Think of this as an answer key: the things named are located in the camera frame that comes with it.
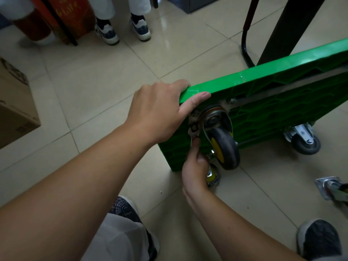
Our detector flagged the person's left hand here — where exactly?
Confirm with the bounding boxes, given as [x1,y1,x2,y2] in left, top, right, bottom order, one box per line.
[124,79,212,147]

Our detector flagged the person's right hand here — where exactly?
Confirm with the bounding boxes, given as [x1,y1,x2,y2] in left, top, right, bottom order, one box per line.
[181,138,211,199]

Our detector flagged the silver wrench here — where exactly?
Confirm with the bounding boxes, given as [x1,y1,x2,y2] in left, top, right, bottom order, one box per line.
[188,123,200,147]

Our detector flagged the green platform trolley deck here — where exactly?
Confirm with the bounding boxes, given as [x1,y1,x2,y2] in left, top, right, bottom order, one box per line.
[158,0,348,173]

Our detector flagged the grey caster wheel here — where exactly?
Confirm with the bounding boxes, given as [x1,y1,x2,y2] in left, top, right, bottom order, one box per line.
[282,123,322,156]

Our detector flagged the person's left forearm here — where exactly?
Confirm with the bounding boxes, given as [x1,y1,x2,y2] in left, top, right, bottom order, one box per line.
[0,123,153,261]

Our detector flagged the person's right forearm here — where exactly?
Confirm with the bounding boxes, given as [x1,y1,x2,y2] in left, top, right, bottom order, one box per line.
[185,187,308,261]

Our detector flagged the person's dark shoe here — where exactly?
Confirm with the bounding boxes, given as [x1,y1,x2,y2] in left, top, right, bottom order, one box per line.
[296,219,343,261]
[108,195,160,261]

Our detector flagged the person's light trousers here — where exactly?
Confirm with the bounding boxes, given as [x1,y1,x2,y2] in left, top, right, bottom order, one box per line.
[81,213,153,261]

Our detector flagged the brown cardboard box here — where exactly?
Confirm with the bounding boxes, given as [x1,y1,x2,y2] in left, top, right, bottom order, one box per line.
[0,56,41,150]

